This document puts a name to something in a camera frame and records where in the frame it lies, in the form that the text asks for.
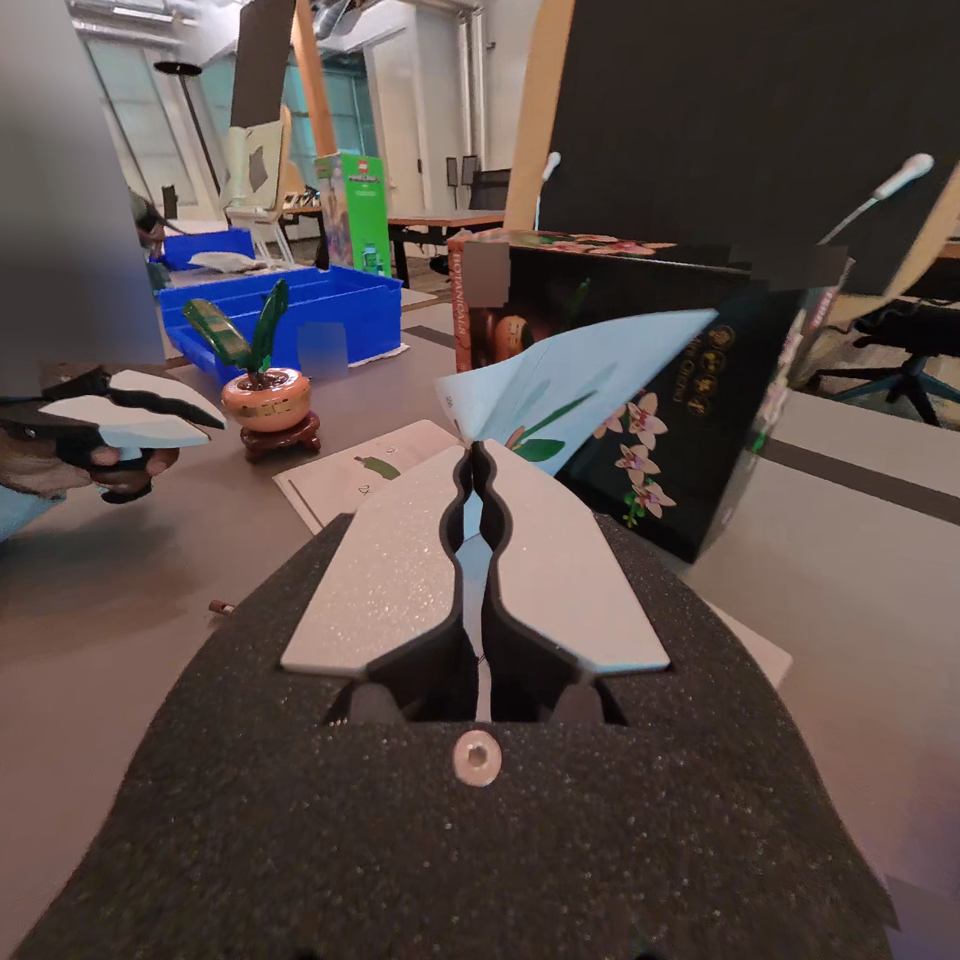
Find building instruction booklet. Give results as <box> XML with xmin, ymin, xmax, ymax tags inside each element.
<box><xmin>273</xmin><ymin>307</ymin><xmax>795</xmax><ymax>691</ymax></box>

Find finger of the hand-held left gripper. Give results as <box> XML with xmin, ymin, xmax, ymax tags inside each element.
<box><xmin>37</xmin><ymin>394</ymin><xmax>211</xmax><ymax>450</ymax></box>
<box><xmin>108</xmin><ymin>368</ymin><xmax>228</xmax><ymax>432</ymax></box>

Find grey desk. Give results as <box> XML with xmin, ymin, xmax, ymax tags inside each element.
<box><xmin>0</xmin><ymin>288</ymin><xmax>960</xmax><ymax>960</ymax></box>

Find black orchid toy set box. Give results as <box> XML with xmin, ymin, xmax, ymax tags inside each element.
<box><xmin>447</xmin><ymin>228</ymin><xmax>856</xmax><ymax>564</ymax></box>

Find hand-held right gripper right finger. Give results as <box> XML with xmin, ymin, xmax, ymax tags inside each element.
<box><xmin>477</xmin><ymin>438</ymin><xmax>672</xmax><ymax>681</ymax></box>

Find toy flower pot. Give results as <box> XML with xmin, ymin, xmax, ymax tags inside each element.
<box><xmin>221</xmin><ymin>367</ymin><xmax>324</xmax><ymax>462</ymax></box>

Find wooden easel with board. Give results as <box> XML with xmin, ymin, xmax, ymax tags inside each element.
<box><xmin>221</xmin><ymin>105</ymin><xmax>295</xmax><ymax>265</ymax></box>

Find person's left hand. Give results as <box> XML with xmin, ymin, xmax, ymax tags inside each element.
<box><xmin>0</xmin><ymin>431</ymin><xmax>183</xmax><ymax>500</ymax></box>

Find silver vertical pipe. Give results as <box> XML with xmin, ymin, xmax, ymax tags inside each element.
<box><xmin>459</xmin><ymin>0</ymin><xmax>490</xmax><ymax>174</ymax></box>

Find green toy set box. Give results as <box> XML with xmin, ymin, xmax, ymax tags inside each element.
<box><xmin>313</xmin><ymin>152</ymin><xmax>393</xmax><ymax>275</ymax></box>

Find blue plastic bin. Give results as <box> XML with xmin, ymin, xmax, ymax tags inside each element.
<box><xmin>157</xmin><ymin>264</ymin><xmax>406</xmax><ymax>387</ymax></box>
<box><xmin>150</xmin><ymin>228</ymin><xmax>260</xmax><ymax>273</ymax></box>

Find white rounded-tip rod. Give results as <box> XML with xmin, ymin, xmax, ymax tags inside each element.
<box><xmin>534</xmin><ymin>152</ymin><xmax>564</xmax><ymax>232</ymax></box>
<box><xmin>817</xmin><ymin>153</ymin><xmax>936</xmax><ymax>247</ymax></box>

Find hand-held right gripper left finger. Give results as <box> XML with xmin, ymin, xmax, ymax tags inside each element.
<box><xmin>279</xmin><ymin>444</ymin><xmax>474</xmax><ymax>674</ymax></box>

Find brown-topped office desk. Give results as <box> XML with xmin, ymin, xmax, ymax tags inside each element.
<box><xmin>386</xmin><ymin>210</ymin><xmax>511</xmax><ymax>280</ymax></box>

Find black floor lamp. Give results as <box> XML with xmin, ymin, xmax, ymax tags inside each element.
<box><xmin>153</xmin><ymin>61</ymin><xmax>226</xmax><ymax>198</ymax></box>

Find large black cardboard board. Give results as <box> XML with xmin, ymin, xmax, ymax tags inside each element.
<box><xmin>504</xmin><ymin>0</ymin><xmax>960</xmax><ymax>297</ymax></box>

